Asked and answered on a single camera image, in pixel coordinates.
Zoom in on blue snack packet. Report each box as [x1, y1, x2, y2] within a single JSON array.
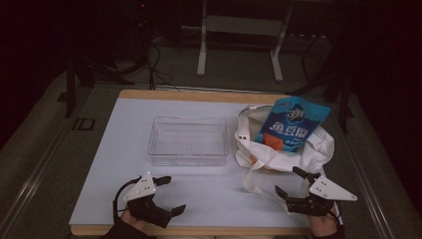
[[255, 96, 332, 154]]

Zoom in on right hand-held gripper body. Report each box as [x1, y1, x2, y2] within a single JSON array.
[[285, 171, 358, 218]]

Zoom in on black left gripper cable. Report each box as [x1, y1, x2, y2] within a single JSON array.
[[111, 176, 142, 224]]

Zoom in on person's right hand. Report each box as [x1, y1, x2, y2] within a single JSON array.
[[306, 211, 339, 238]]

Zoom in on black floor cables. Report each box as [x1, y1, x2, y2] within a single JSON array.
[[144, 42, 181, 92]]

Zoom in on white cloth tote bag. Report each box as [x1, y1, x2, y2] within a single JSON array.
[[234, 104, 335, 204]]

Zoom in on person's left hand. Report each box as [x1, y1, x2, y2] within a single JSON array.
[[120, 209, 149, 231]]

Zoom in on black metal stand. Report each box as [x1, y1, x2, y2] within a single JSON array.
[[64, 55, 135, 120], [288, 31, 355, 134]]

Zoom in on clear plastic container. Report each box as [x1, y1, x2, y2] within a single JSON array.
[[146, 116, 230, 167]]

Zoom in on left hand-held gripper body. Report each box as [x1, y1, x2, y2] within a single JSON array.
[[122, 171, 173, 229]]

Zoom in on white metal stand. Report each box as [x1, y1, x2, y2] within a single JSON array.
[[196, 0, 295, 83]]

